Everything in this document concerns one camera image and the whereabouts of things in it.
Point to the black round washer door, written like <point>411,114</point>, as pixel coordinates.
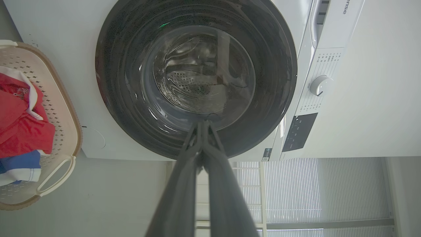
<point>131,82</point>

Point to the white front-load washing machine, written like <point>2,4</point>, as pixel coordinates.
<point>65,33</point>

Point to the beige perforated laundry basket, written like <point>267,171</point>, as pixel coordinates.
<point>61,108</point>

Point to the red garment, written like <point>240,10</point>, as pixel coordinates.
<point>19,125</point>

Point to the white window blinds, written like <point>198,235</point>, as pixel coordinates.
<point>325,194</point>

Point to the small dark energy label sticker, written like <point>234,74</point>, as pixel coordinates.
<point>266,154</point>

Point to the white detergent drawer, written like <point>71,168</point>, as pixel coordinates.
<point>320,19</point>

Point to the white round control dial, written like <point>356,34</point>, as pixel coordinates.
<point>320,85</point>

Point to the blue and white garment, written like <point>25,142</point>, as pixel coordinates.
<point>19,166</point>

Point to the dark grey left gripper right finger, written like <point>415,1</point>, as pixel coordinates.
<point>227,200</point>

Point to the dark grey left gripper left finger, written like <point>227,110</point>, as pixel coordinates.
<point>179,197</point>

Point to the black washer display panel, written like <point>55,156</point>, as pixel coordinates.
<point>299,131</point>

